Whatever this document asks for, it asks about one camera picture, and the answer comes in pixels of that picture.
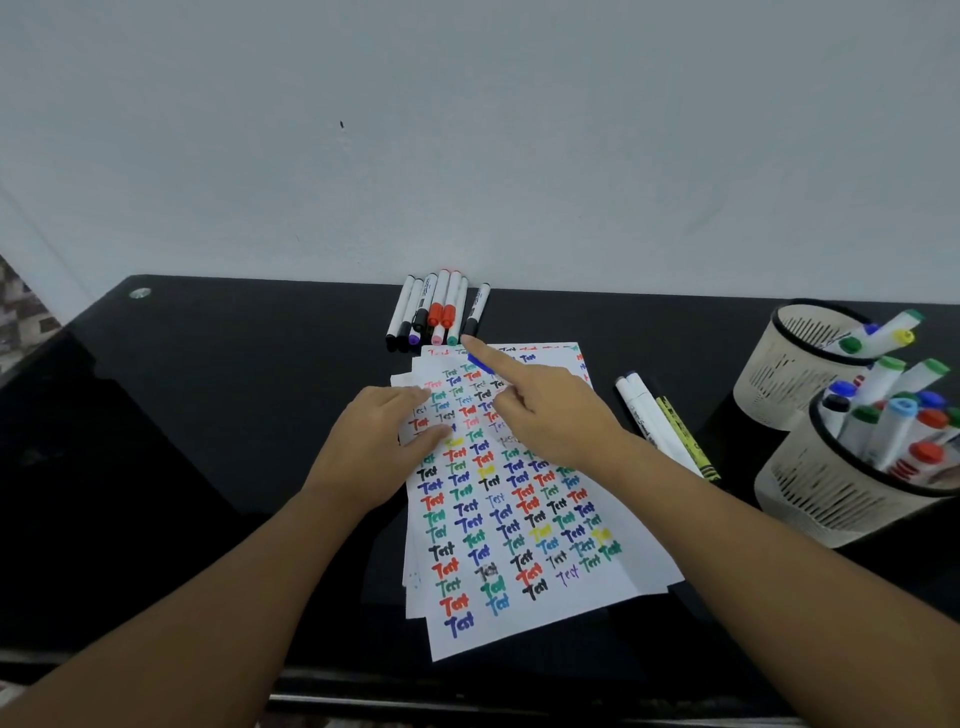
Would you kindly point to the person's left hand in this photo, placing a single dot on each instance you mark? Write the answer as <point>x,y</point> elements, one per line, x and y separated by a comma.
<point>364,457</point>

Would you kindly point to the person's right hand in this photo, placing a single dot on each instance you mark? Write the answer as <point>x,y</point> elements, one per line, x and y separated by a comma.
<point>562,420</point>

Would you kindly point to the person's right thumb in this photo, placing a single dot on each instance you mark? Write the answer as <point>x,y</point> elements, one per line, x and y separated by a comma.
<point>508,406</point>

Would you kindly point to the person's left thumb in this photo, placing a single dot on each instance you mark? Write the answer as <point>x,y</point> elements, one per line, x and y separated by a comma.
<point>431,442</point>

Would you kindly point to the paper sheet with coloured writing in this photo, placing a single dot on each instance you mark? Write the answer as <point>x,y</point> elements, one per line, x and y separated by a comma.
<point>510,525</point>
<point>556,355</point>

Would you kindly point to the person's left forearm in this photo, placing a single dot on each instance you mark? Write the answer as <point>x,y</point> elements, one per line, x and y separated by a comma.
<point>202,615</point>

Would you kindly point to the person's right forearm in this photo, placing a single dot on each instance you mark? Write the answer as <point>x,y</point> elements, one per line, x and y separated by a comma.
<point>780,577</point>

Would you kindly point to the row of white board markers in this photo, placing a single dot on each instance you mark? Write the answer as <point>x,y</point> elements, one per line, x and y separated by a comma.
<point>431,307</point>

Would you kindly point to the plain white paper sheet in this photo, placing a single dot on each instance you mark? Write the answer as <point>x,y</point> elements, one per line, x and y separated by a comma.
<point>411,585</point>

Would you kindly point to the yellow green crayon marker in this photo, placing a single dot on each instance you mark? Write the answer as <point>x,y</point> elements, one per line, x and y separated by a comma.
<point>686,439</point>

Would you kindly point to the beige mesh pen holder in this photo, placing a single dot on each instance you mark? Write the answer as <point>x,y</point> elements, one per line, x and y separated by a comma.
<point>817,495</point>
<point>780,375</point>

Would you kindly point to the short green capped marker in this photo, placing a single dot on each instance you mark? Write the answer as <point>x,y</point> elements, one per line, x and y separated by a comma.
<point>851,345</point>

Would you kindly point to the blue capped white marker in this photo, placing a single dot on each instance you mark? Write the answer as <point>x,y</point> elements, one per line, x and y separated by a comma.
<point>870,328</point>

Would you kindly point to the bunch of colour capped markers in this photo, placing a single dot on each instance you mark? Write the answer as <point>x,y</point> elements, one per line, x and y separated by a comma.
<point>892,427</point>

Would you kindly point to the long green capped marker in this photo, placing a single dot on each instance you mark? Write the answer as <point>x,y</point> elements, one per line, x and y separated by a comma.
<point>896,324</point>

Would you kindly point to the yellow capped white marker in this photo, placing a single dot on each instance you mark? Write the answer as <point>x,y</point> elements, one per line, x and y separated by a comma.
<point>904,337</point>

